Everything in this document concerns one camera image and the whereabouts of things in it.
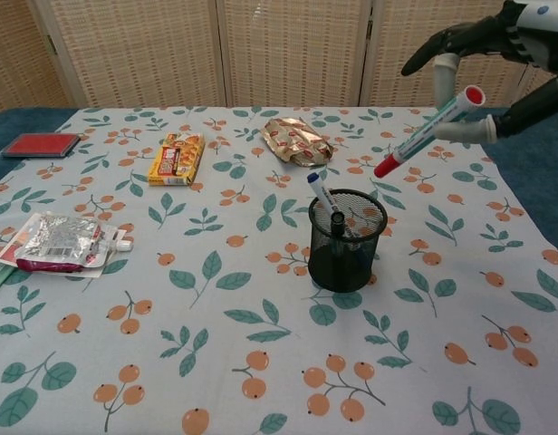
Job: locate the woven bamboo folding screen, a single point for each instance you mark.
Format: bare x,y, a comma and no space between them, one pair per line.
283,54

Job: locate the gold foil snack wrapper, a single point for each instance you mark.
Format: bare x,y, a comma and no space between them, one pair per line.
297,142

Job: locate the floral leaf berry tablecloth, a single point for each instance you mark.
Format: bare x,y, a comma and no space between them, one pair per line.
243,317

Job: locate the yellow curry box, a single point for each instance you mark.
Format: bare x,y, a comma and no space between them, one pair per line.
175,161

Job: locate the red ink pad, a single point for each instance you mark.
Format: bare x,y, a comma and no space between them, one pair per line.
39,145

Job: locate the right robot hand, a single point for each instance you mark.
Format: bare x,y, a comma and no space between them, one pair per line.
532,41

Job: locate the white red flat packet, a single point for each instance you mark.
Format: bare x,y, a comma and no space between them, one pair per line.
5,258

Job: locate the blue cap white marker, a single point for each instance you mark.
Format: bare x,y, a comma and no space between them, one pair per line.
320,192

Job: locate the black mesh pen cup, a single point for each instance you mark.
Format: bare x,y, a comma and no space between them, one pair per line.
338,276

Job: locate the black cap green marker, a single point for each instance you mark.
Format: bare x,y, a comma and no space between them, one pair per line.
338,222

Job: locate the silver spout pouch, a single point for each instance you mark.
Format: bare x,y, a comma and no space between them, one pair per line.
61,240

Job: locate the red cap green marker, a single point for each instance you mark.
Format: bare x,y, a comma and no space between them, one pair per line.
415,145

